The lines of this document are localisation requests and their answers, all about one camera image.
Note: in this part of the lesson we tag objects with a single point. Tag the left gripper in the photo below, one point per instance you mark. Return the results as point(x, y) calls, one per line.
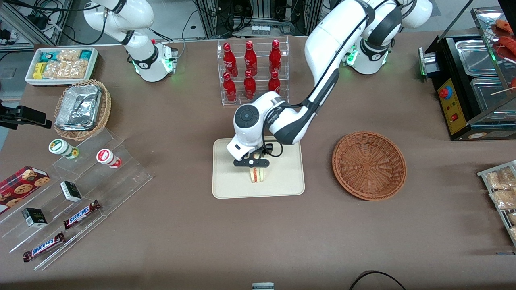
point(261, 153)

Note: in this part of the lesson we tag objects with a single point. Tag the triangular sandwich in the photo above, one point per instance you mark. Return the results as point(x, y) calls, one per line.
point(258, 176)

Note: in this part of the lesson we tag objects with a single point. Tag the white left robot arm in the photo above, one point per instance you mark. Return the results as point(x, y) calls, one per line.
point(342, 36)

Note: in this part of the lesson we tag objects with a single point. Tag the beige plastic tray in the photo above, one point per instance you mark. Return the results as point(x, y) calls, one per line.
point(282, 181)

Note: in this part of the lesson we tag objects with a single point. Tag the brown round wicker basket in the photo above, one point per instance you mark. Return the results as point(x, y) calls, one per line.
point(369, 165)

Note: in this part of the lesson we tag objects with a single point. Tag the light wicker basket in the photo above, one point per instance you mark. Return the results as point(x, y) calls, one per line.
point(105, 104)

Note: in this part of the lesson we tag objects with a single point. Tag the red cola bottle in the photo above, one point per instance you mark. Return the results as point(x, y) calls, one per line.
point(274, 82)
point(229, 90)
point(229, 62)
point(249, 88)
point(275, 58)
point(250, 60)

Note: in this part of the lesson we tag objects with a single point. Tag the clear acrylic bottle rack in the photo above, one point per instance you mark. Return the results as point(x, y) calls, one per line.
point(262, 86)

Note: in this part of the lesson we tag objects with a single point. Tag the grey box at table edge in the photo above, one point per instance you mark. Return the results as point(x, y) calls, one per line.
point(263, 286)

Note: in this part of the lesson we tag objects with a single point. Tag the white power strip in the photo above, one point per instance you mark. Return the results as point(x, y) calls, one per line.
point(261, 30)

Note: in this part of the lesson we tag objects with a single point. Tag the clear acrylic stepped display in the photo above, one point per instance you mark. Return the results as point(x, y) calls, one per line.
point(121, 181)

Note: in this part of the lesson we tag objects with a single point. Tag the red capped yogurt bottle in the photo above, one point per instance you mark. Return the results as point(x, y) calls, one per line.
point(107, 157)

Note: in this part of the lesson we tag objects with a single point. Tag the Snickers chocolate bar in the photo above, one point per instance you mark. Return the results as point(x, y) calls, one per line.
point(80, 214)
point(43, 247)

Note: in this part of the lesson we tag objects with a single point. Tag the aluminium foil container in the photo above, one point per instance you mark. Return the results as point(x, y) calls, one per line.
point(78, 106)

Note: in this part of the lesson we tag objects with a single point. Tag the small dark green box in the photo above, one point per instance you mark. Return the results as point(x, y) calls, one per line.
point(34, 217)
point(71, 191)

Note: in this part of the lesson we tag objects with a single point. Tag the green capped yogurt bottle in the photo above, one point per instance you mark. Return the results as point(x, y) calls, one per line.
point(60, 147)

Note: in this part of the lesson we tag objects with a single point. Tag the black food warmer machine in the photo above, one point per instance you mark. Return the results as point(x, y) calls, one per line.
point(451, 106)

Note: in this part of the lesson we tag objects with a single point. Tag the teal snack packet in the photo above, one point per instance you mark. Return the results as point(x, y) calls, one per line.
point(86, 54)
point(48, 55)

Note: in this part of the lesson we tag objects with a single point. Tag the clear cracker pack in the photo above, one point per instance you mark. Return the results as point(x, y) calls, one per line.
point(66, 69)
point(68, 54)

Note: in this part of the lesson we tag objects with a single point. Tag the yellow snack packet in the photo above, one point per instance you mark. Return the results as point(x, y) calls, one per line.
point(38, 70)

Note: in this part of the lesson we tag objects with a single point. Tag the black clamp device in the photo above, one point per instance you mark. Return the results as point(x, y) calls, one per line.
point(24, 116)

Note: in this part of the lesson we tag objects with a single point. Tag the red cookie box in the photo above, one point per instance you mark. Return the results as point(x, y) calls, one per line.
point(20, 187)

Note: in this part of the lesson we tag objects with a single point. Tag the steel warmer pan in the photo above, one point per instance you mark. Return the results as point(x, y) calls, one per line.
point(475, 56)
point(489, 96)

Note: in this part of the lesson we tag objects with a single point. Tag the white plastic snack bin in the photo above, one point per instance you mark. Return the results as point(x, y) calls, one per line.
point(30, 78)

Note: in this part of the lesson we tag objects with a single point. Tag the bagged pastry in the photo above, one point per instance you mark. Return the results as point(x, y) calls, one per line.
point(512, 218)
point(504, 199)
point(500, 179)
point(513, 233)

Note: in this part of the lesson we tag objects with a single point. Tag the red sausage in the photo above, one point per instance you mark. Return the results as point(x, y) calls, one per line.
point(508, 46)
point(506, 26)

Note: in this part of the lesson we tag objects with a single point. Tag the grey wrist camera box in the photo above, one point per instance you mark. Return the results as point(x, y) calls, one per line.
point(252, 162)

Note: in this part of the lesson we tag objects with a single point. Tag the aluminium frame rack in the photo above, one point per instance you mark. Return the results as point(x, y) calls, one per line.
point(209, 20)

